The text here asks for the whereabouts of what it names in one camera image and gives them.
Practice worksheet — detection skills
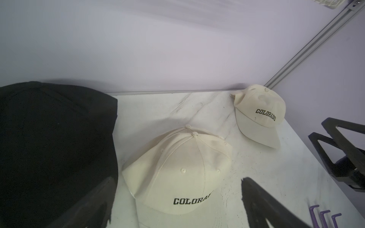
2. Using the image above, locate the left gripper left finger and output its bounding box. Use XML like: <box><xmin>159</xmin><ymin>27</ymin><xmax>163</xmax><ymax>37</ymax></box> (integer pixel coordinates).
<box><xmin>48</xmin><ymin>177</ymin><xmax>117</xmax><ymax>228</ymax></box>

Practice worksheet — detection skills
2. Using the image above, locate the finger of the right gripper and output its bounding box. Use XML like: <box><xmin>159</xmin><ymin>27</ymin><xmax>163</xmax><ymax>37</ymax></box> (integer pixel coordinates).
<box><xmin>309</xmin><ymin>133</ymin><xmax>365</xmax><ymax>192</ymax></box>
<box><xmin>322</xmin><ymin>117</ymin><xmax>365</xmax><ymax>171</ymax></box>

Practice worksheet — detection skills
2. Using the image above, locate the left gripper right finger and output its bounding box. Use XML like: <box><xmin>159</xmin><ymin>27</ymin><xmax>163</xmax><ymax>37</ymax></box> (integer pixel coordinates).
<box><xmin>241</xmin><ymin>177</ymin><xmax>309</xmax><ymax>228</ymax></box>

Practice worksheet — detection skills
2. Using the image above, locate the plain black cap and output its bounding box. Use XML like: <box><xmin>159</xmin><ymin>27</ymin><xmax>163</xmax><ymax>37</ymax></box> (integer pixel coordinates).
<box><xmin>1</xmin><ymin>82</ymin><xmax>118</xmax><ymax>228</ymax></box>

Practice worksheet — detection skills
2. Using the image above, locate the cream Colorado cap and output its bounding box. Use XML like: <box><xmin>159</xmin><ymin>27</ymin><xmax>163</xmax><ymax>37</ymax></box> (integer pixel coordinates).
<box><xmin>231</xmin><ymin>84</ymin><xmax>286</xmax><ymax>149</ymax></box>

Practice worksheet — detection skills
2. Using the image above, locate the purple pink garden fork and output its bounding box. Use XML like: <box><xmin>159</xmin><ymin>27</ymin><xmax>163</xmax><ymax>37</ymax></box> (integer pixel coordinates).
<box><xmin>309</xmin><ymin>204</ymin><xmax>342</xmax><ymax>228</ymax></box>

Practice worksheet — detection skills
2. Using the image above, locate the aluminium cage frame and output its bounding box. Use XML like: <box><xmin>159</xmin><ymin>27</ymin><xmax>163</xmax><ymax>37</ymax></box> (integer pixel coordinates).
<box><xmin>265</xmin><ymin>1</ymin><xmax>365</xmax><ymax>89</ymax></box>

